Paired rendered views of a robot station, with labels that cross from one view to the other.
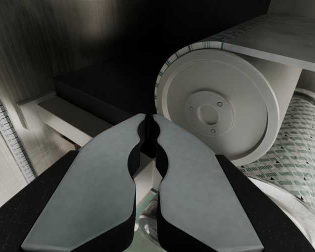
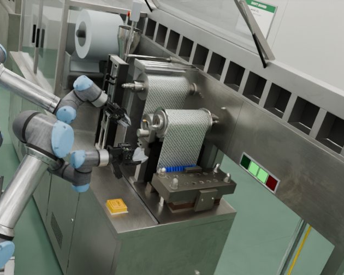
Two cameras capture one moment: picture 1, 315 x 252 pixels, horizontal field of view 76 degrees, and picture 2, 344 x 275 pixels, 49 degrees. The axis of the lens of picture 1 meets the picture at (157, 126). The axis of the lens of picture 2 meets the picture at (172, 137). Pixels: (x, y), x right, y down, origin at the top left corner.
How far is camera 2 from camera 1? 1.94 m
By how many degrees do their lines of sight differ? 84
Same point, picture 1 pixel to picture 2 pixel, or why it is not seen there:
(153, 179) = (146, 140)
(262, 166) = not seen: hidden behind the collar
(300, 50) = (147, 111)
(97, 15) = not seen: hidden behind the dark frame
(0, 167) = (126, 189)
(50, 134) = (141, 186)
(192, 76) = (143, 126)
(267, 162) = not seen: hidden behind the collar
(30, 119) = (132, 179)
